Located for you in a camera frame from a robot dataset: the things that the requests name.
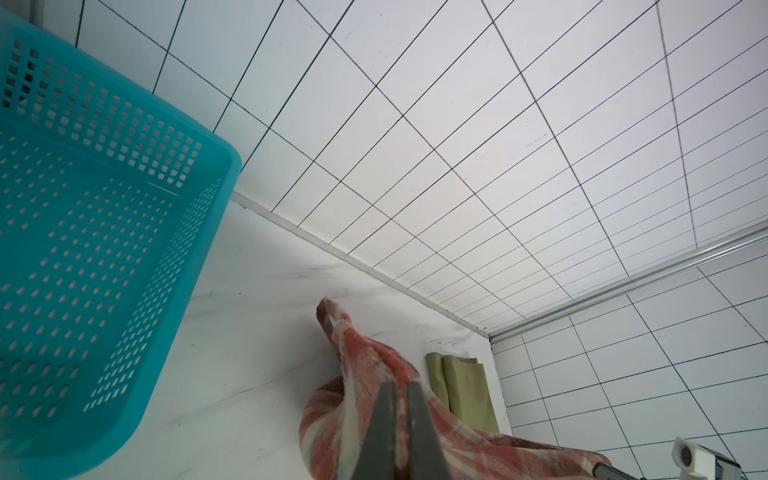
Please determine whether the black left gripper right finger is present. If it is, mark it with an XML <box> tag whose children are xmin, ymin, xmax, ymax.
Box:
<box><xmin>407</xmin><ymin>382</ymin><xmax>451</xmax><ymax>480</ymax></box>

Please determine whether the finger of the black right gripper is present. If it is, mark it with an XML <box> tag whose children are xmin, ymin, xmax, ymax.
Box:
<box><xmin>592</xmin><ymin>463</ymin><xmax>638</xmax><ymax>480</ymax></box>

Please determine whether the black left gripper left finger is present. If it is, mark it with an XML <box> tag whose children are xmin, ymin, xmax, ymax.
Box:
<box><xmin>352</xmin><ymin>382</ymin><xmax>397</xmax><ymax>480</ymax></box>

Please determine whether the red plaid skirt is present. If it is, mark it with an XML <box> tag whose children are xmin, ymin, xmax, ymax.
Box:
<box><xmin>299</xmin><ymin>297</ymin><xmax>608</xmax><ymax>479</ymax></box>

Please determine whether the olive green skirt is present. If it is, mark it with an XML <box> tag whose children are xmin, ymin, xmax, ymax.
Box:
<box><xmin>425</xmin><ymin>352</ymin><xmax>500</xmax><ymax>433</ymax></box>

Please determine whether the teal plastic basket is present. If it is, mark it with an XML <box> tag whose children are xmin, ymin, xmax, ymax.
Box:
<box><xmin>1</xmin><ymin>11</ymin><xmax>241</xmax><ymax>479</ymax></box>

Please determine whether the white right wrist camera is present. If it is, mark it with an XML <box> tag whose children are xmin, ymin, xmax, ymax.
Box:
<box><xmin>671</xmin><ymin>437</ymin><xmax>747</xmax><ymax>480</ymax></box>

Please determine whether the aluminium corner post right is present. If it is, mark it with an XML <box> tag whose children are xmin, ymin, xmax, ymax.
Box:
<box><xmin>489</xmin><ymin>220</ymin><xmax>767</xmax><ymax>344</ymax></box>

